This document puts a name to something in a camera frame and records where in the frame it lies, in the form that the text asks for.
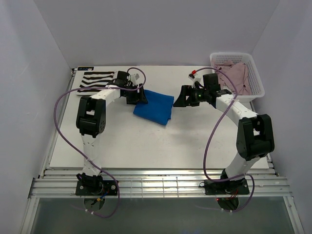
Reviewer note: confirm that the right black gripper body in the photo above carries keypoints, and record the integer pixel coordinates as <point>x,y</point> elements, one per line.
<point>196,95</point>

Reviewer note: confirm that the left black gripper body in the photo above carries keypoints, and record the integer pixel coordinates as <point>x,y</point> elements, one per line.
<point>132,96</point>

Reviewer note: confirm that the blue tank top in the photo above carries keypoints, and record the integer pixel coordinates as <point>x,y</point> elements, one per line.
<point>158,109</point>

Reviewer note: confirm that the black white striped tank top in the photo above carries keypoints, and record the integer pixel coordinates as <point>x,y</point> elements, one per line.
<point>92,80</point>

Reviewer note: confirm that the pink garment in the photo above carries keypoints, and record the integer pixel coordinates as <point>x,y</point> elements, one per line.
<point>238,74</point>

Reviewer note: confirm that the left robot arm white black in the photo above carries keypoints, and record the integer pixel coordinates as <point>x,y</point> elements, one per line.
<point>91,122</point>

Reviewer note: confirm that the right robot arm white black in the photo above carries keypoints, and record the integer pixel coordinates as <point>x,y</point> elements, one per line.
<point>254,139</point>

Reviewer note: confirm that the white plastic basket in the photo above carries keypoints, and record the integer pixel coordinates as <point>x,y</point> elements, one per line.
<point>255,83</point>

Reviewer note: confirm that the blue label sticker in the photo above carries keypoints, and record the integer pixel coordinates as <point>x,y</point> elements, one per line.
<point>85,68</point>

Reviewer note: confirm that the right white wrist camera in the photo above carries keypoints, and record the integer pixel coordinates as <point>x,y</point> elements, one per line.
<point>195,78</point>

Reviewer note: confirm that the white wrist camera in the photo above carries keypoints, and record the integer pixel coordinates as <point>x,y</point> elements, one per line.
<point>195,78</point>
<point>134,78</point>

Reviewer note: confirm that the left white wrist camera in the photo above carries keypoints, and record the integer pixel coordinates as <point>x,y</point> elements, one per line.
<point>134,78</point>

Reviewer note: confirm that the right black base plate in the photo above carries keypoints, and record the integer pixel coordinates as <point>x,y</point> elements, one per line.
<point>232,187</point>

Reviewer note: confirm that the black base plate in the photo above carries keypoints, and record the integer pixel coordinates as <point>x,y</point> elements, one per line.
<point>107,187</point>
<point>232,187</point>

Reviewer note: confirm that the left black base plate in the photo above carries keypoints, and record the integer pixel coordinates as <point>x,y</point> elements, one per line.
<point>107,187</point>

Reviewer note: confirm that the aluminium rail frame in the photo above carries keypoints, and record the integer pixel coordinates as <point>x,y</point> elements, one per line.
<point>147,159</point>

